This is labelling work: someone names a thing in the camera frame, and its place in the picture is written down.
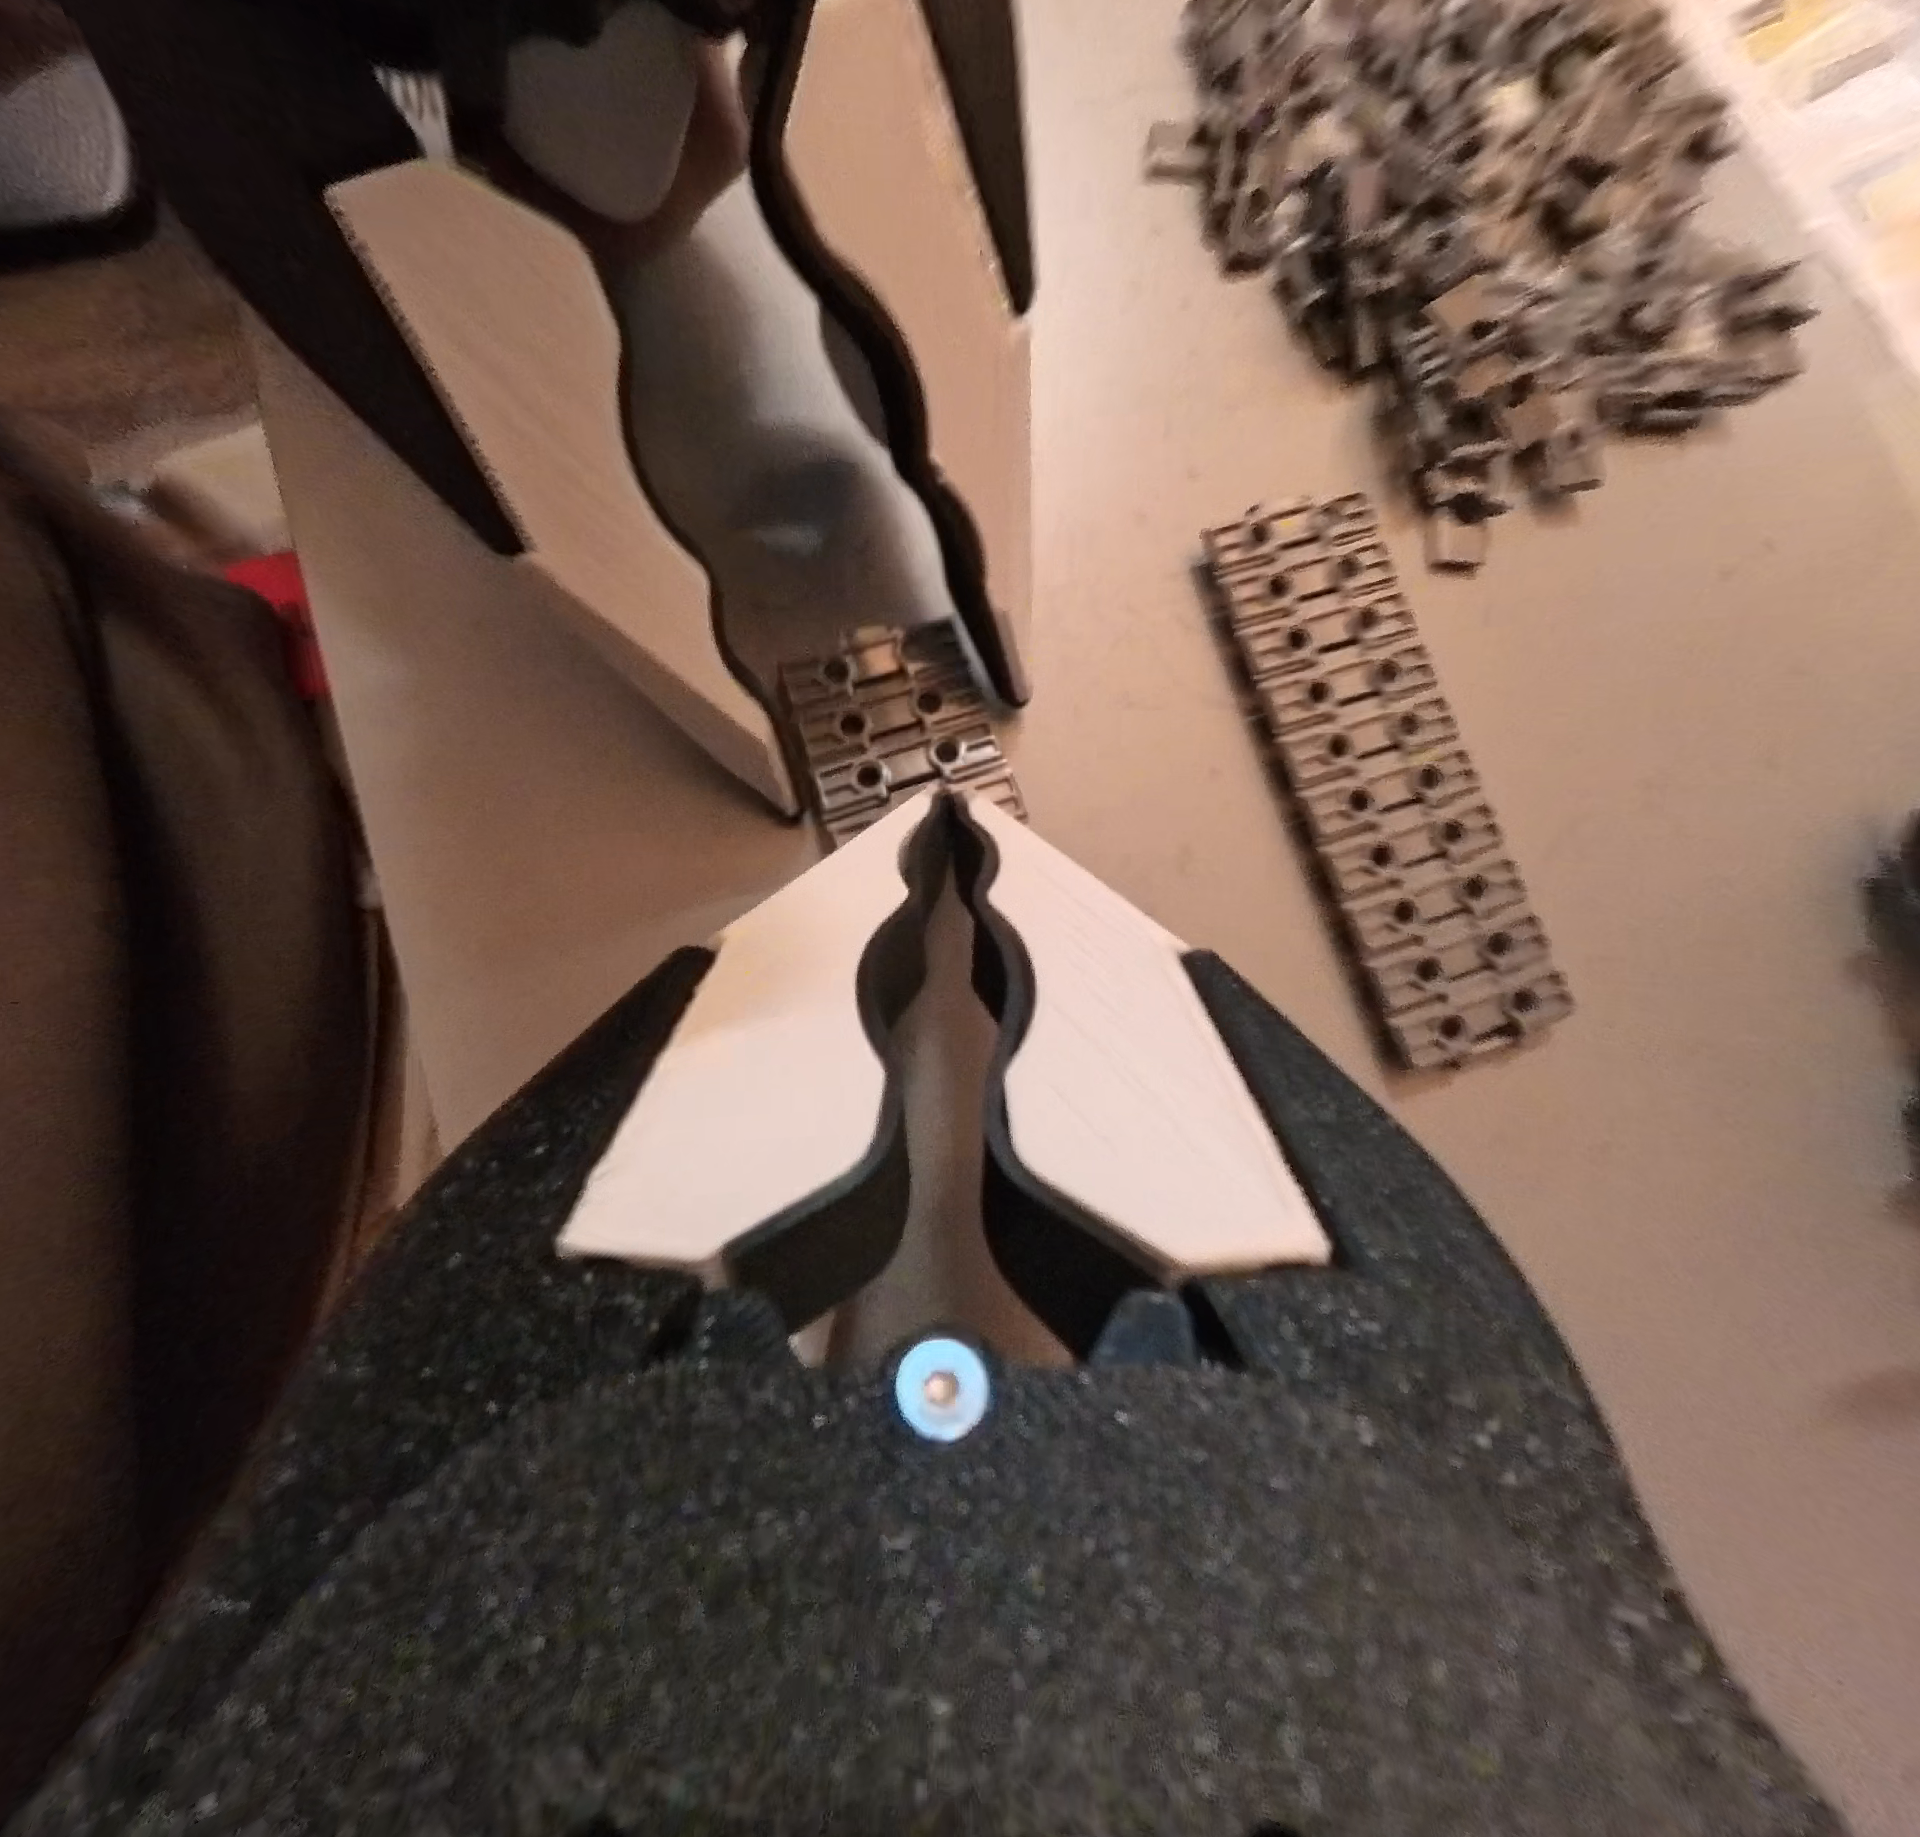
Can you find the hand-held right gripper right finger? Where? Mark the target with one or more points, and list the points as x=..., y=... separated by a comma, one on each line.
x=1155, y=1117

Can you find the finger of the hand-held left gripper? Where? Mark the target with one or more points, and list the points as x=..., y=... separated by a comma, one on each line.
x=571, y=412
x=960, y=412

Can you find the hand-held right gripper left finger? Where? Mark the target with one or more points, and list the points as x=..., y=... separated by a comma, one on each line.
x=765, y=1103

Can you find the short grey track strip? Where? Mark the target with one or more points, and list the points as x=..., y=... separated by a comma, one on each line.
x=884, y=727

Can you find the assembled grey track strip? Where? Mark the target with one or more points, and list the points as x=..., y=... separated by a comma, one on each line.
x=1380, y=786

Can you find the pile of grey track links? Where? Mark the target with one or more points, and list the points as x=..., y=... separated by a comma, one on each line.
x=1470, y=216

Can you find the person's left hand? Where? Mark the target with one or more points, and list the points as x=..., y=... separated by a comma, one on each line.
x=713, y=143

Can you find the grey mesh office chair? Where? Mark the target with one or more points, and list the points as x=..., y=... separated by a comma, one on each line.
x=60, y=126

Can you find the small red object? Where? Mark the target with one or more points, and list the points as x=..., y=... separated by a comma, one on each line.
x=278, y=606

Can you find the yellow grey sticker sheet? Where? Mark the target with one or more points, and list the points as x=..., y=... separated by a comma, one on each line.
x=1815, y=53

